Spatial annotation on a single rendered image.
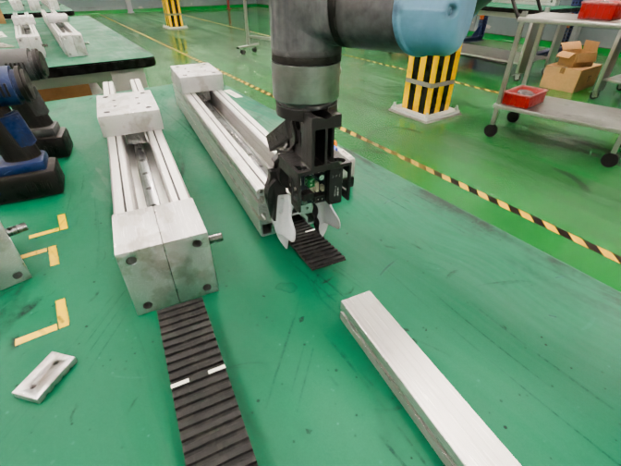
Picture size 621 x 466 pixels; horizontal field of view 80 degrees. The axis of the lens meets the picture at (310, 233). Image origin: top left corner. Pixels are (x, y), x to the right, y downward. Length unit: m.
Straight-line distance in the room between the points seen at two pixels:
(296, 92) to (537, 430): 0.40
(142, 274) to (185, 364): 0.13
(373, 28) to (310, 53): 0.07
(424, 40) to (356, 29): 0.06
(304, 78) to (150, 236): 0.24
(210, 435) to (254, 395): 0.07
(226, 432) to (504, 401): 0.26
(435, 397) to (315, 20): 0.36
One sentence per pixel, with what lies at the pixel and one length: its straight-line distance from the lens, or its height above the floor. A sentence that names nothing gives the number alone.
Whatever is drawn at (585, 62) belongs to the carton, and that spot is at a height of 0.29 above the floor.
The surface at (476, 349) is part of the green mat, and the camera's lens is 0.47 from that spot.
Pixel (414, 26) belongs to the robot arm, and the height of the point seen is 1.09.
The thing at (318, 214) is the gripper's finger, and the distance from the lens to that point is 0.54.
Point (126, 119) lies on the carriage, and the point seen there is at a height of 0.89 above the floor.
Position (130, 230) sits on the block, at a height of 0.87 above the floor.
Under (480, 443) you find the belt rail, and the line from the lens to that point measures 0.37.
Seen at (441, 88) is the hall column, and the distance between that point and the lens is 3.77.
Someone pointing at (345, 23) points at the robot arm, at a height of 1.09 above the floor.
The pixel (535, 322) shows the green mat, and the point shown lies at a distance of 0.53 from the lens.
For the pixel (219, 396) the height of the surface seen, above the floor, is 0.81.
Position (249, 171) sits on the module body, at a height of 0.86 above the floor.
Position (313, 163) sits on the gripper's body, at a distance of 0.42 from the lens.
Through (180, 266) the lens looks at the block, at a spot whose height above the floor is 0.84.
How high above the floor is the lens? 1.12
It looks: 35 degrees down
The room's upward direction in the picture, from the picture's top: straight up
